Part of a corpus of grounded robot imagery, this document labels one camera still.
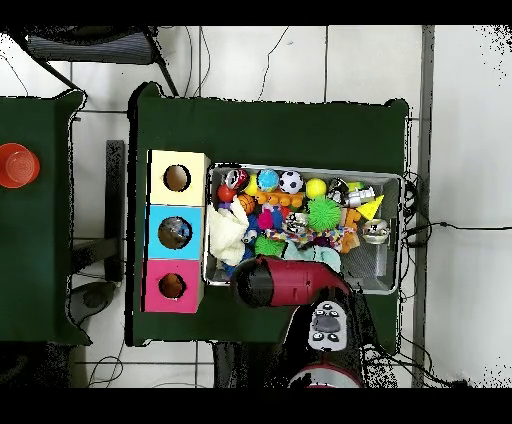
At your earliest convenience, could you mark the mint green cloth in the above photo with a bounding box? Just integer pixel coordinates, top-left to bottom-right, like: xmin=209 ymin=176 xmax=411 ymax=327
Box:
xmin=283 ymin=241 xmax=343 ymax=273

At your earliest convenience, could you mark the wooden box with three holes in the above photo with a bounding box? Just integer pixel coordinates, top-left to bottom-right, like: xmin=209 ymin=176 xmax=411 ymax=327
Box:
xmin=141 ymin=149 xmax=212 ymax=314

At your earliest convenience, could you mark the small basketball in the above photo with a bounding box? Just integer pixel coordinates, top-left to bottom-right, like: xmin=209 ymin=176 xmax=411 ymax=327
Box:
xmin=237 ymin=193 xmax=257 ymax=215

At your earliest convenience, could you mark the globe print ball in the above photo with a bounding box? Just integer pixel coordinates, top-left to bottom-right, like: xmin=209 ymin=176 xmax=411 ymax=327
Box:
xmin=256 ymin=168 xmax=280 ymax=193

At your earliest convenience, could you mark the cream knitted cloth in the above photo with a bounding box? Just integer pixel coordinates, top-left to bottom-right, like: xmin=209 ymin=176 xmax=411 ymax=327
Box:
xmin=207 ymin=197 xmax=250 ymax=266

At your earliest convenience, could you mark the crushed red can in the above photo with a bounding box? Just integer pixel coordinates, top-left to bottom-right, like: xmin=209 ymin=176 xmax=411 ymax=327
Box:
xmin=223 ymin=168 xmax=250 ymax=191

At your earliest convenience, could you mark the crushed silver can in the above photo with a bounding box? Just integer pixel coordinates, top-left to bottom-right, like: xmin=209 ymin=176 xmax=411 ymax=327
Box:
xmin=284 ymin=211 xmax=310 ymax=234

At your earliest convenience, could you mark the soccer ball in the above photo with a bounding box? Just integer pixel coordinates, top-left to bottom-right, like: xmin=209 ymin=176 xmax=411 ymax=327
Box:
xmin=278 ymin=170 xmax=305 ymax=195

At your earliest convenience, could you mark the yellow ball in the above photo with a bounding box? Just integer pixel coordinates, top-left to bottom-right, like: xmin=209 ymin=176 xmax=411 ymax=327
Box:
xmin=304 ymin=177 xmax=328 ymax=200

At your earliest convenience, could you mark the large green spiky ball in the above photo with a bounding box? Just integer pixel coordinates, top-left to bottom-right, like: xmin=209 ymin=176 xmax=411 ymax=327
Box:
xmin=306 ymin=195 xmax=343 ymax=232

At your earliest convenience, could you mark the dark green table cloth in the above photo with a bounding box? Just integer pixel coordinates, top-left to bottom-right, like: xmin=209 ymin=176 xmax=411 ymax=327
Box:
xmin=0 ymin=89 xmax=91 ymax=345
xmin=127 ymin=81 xmax=410 ymax=347

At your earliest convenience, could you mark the yellow cheese wedge toy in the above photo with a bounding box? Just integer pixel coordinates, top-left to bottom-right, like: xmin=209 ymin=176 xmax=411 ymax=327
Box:
xmin=354 ymin=194 xmax=385 ymax=221

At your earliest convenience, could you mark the black chair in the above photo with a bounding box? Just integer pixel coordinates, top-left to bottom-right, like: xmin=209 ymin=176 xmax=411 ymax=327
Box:
xmin=15 ymin=25 xmax=179 ymax=97

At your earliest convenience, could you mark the orange plastic cup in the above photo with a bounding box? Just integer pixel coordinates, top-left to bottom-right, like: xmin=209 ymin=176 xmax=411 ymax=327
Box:
xmin=0 ymin=142 xmax=41 ymax=190

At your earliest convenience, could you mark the wire mesh bin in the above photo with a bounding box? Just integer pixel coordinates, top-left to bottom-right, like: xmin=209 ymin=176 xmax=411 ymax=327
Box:
xmin=202 ymin=162 xmax=405 ymax=296

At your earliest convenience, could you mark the black cable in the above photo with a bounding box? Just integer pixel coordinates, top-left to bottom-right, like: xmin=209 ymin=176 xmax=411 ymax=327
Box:
xmin=405 ymin=220 xmax=512 ymax=246

